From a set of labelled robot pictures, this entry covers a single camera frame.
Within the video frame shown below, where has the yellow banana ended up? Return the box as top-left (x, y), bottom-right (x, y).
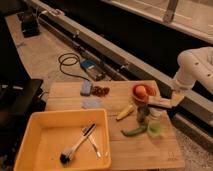
top-left (116, 104), bottom-right (134, 121)

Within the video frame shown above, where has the clear plastic piece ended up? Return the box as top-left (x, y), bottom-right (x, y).
top-left (82, 99), bottom-right (101, 109)

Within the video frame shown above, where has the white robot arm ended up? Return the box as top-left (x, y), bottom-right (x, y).
top-left (147, 47), bottom-right (213, 108)

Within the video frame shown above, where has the black box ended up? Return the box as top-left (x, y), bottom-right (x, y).
top-left (21, 13), bottom-right (40, 37)

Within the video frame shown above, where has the wooden cutting board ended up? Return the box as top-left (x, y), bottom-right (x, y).
top-left (46, 80), bottom-right (185, 171)

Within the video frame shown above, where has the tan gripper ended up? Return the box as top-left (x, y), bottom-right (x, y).
top-left (148, 91), bottom-right (185, 108)

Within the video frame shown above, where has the yellow plastic tray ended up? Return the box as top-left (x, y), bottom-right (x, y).
top-left (14, 109), bottom-right (111, 171)

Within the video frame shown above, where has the blue electronic device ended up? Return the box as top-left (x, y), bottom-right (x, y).
top-left (80, 59), bottom-right (105, 81)

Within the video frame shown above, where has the black cable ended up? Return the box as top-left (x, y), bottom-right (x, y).
top-left (57, 52), bottom-right (92, 82)

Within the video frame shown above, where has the green plastic cup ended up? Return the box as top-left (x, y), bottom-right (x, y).
top-left (147, 121), bottom-right (162, 137)

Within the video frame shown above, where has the black chair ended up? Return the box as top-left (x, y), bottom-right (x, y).
top-left (0, 79), bottom-right (46, 167)

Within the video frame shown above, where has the blue sponge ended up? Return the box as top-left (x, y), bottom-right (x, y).
top-left (80, 80), bottom-right (92, 96)

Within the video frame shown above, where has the metal fork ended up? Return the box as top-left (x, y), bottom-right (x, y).
top-left (82, 127), bottom-right (101, 158)

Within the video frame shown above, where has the black-headed brush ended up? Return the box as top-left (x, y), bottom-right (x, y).
top-left (60, 123), bottom-right (96, 164)

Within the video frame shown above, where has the green chili pepper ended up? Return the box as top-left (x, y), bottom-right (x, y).
top-left (121, 125), bottom-right (147, 137)

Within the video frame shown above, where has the orange fruit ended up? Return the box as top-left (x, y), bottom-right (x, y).
top-left (135, 85), bottom-right (146, 98)

